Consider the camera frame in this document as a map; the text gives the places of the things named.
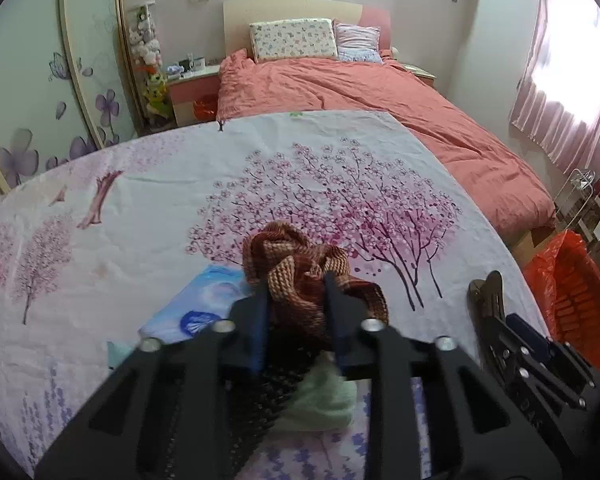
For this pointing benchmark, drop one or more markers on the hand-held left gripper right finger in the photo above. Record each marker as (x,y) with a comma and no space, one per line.
(335,320)

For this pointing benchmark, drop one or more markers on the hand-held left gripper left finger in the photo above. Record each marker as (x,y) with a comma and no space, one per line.
(257,330)

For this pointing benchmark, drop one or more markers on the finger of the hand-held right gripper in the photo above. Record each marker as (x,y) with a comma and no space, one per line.
(487,300)
(525,327)

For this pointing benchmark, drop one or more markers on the orange plastic laundry basket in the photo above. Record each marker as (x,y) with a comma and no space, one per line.
(580,305)

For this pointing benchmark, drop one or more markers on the blue white tissue packet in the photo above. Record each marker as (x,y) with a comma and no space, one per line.
(200,305)

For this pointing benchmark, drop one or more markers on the black dotted cloth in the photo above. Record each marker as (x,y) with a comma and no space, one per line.
(280,390)

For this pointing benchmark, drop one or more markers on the brown knitted cloth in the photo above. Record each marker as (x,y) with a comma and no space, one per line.
(290,270)

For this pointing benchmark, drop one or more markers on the light green sock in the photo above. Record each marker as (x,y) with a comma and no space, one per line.
(325,400)

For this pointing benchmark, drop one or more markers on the grey teal sock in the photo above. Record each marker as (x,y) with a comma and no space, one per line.
(120,357)

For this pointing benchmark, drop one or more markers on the floral tablecloth covered table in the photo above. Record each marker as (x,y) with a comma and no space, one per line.
(180,185)

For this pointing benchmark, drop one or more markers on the bed with salmon duvet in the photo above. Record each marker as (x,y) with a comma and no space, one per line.
(380,105)

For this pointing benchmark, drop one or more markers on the pink satin curtain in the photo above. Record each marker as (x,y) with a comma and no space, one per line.
(570,85)

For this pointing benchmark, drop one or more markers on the pink white nightstand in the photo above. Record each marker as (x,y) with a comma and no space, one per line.
(422,72)
(195,87)

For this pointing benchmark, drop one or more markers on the green yellow plush toy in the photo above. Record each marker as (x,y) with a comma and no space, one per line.
(159,92)

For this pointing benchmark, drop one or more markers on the white mug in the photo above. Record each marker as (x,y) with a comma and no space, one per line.
(197,63)

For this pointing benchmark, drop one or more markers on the pink striped pillow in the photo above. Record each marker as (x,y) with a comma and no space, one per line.
(357,40)

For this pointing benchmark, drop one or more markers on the white floral pillow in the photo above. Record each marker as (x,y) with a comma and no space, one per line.
(292,40)

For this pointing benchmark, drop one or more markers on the beige pink bed headboard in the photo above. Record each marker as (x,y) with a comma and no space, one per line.
(290,10)

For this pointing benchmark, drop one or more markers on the floral sliding door wardrobe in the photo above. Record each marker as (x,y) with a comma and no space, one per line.
(30,85)

